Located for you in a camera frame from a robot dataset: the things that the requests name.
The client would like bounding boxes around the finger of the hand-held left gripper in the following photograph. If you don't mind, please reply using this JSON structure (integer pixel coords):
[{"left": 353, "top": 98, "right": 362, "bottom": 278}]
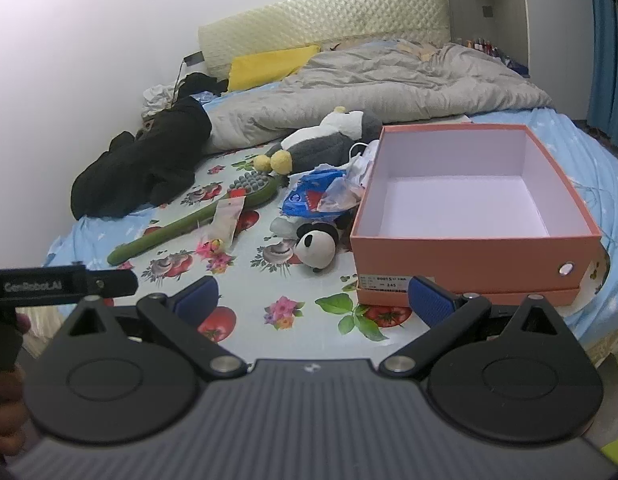
[{"left": 86, "top": 269, "right": 139, "bottom": 298}]

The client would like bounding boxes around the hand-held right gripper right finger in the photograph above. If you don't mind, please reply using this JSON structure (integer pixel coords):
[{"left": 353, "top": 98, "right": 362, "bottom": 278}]
[{"left": 379, "top": 275, "right": 573, "bottom": 381}]

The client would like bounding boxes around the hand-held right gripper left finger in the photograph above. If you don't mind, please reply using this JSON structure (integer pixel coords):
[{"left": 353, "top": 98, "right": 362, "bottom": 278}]
[{"left": 52, "top": 275, "right": 250, "bottom": 381}]

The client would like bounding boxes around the pink cardboard box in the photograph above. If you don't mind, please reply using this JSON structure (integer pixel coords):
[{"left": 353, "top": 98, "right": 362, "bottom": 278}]
[{"left": 350, "top": 124, "right": 604, "bottom": 295}]

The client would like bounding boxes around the small red and clear packet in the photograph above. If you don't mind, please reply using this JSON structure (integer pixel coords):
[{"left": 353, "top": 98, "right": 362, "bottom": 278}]
[{"left": 196, "top": 197, "right": 248, "bottom": 257}]

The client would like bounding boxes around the panda plush toy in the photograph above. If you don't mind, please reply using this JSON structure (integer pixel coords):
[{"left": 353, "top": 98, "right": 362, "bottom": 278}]
[{"left": 295, "top": 222, "right": 341, "bottom": 274}]

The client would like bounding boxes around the blue plastic packet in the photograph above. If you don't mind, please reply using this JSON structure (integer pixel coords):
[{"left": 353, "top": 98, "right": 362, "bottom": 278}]
[{"left": 281, "top": 167, "right": 365, "bottom": 221}]

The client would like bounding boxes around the disposable face mask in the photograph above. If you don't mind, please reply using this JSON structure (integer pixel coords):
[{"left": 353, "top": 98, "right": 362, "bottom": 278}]
[{"left": 346, "top": 141, "right": 381, "bottom": 193}]

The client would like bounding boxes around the person's left hand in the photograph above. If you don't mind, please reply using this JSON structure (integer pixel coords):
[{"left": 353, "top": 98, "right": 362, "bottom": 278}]
[{"left": 0, "top": 315, "right": 33, "bottom": 456}]

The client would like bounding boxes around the small white cloth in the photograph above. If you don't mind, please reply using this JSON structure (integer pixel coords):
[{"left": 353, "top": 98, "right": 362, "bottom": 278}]
[{"left": 270, "top": 215, "right": 301, "bottom": 239}]

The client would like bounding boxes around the green massage brush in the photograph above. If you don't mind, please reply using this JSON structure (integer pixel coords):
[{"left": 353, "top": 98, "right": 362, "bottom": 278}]
[{"left": 108, "top": 170, "right": 280, "bottom": 265}]

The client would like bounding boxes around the black jacket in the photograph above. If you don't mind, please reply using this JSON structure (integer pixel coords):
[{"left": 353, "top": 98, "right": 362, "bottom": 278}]
[{"left": 70, "top": 96, "right": 213, "bottom": 220}]

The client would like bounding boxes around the grey penguin plush toy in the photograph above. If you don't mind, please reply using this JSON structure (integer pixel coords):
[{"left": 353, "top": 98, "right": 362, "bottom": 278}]
[{"left": 253, "top": 106, "right": 385, "bottom": 177}]

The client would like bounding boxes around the crumpled white cloth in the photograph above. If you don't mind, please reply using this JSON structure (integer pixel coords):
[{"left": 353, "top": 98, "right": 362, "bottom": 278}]
[{"left": 142, "top": 84, "right": 178, "bottom": 117}]

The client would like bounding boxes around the black garment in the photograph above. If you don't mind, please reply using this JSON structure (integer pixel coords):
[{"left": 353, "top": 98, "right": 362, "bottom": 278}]
[{"left": 181, "top": 72, "right": 230, "bottom": 98}]

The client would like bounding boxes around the grey duvet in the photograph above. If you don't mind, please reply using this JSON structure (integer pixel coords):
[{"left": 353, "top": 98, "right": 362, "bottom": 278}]
[{"left": 204, "top": 39, "right": 554, "bottom": 153}]

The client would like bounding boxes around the yellow pillow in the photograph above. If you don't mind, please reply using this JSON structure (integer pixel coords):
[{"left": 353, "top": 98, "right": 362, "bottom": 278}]
[{"left": 228, "top": 45, "right": 322, "bottom": 92}]

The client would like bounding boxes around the row of small bottles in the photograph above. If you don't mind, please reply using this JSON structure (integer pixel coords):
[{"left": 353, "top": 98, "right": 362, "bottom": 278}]
[{"left": 456, "top": 36, "right": 530, "bottom": 76}]

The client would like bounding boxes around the blue curtain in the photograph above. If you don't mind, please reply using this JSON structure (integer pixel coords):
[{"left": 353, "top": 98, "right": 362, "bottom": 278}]
[{"left": 586, "top": 0, "right": 618, "bottom": 151}]

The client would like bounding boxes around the cream quilted headboard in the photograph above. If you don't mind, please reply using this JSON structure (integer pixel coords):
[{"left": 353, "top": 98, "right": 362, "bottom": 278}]
[{"left": 197, "top": 0, "right": 451, "bottom": 78}]

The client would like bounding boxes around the white wardrobe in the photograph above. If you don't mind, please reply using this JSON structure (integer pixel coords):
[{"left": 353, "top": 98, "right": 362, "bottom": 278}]
[{"left": 441, "top": 0, "right": 592, "bottom": 78}]

